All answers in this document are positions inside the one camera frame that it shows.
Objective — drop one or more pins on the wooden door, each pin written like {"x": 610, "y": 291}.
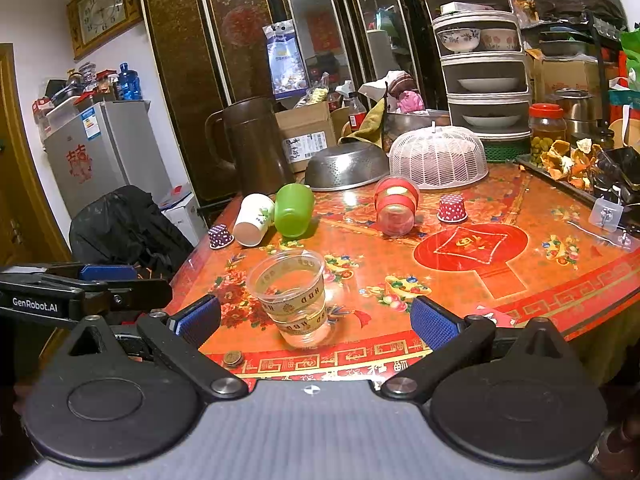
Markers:
{"x": 20, "y": 170}

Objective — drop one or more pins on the white paper cup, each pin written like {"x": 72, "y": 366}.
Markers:
{"x": 252, "y": 220}

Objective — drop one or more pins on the blue patterned bowl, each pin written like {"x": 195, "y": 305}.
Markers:
{"x": 459, "y": 39}

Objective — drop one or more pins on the pink cloth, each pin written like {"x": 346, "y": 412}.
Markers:
{"x": 411, "y": 101}

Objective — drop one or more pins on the red polka dot small cup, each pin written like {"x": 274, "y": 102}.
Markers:
{"x": 452, "y": 210}

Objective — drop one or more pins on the metal colander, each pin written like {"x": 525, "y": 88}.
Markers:
{"x": 345, "y": 167}

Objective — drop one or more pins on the black bag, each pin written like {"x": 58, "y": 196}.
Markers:
{"x": 125, "y": 232}

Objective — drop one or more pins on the green bag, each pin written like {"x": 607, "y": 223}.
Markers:
{"x": 631, "y": 57}

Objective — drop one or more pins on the clear plastic cup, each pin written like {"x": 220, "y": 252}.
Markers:
{"x": 292, "y": 300}

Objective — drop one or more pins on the cardboard box with label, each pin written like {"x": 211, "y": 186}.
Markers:
{"x": 307, "y": 132}

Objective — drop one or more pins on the silver refrigerator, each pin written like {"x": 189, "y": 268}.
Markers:
{"x": 107, "y": 152}

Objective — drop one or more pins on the blue water bottle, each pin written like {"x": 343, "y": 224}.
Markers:
{"x": 130, "y": 82}

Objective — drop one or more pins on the green plastic cup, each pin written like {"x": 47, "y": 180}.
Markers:
{"x": 294, "y": 210}

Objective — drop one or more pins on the large plain cardboard box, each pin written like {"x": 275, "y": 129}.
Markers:
{"x": 570, "y": 77}

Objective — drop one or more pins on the brown plastic pitcher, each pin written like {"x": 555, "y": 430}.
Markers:
{"x": 257, "y": 147}

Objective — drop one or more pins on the red flowered bowl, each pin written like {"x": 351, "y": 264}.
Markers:
{"x": 500, "y": 39}

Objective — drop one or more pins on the brass coin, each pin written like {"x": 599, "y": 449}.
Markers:
{"x": 233, "y": 358}

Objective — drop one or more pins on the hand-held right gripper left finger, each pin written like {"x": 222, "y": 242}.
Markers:
{"x": 197, "y": 319}

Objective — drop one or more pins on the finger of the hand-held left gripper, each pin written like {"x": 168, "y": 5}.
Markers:
{"x": 107, "y": 273}
{"x": 145, "y": 291}

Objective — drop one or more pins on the tiered grey dish rack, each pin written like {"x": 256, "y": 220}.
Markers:
{"x": 480, "y": 65}

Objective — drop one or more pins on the purple polka dot small cup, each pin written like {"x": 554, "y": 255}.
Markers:
{"x": 220, "y": 237}

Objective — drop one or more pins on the steel pot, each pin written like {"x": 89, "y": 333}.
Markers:
{"x": 572, "y": 107}

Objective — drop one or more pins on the metal basin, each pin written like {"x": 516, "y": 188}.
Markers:
{"x": 412, "y": 127}

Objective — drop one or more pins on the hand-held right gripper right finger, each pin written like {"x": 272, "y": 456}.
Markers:
{"x": 434, "y": 324}

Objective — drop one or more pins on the red banded clear cup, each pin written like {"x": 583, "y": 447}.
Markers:
{"x": 397, "y": 207}

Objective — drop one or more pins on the dark brown wardrobe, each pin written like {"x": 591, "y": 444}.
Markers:
{"x": 200, "y": 60}

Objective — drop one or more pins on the red envelope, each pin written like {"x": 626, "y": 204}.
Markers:
{"x": 495, "y": 316}

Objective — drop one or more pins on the tray of orange peels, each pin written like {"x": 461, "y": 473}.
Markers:
{"x": 575, "y": 165}

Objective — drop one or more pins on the cola bottle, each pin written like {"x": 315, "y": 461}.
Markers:
{"x": 356, "y": 112}

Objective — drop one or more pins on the framed wall clock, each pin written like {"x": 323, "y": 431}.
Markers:
{"x": 104, "y": 11}

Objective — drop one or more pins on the white storage box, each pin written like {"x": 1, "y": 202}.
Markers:
{"x": 182, "y": 215}

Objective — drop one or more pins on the clear adhesive hook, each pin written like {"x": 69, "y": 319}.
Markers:
{"x": 606, "y": 216}

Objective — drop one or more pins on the red lidded glass jar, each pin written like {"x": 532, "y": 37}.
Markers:
{"x": 546, "y": 130}

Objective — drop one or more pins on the white plate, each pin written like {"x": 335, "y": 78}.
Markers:
{"x": 492, "y": 120}
{"x": 489, "y": 84}

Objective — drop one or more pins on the white mesh food cover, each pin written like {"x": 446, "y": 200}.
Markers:
{"x": 437, "y": 157}

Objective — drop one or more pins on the hanging plastic snack bag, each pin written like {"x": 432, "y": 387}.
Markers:
{"x": 286, "y": 62}

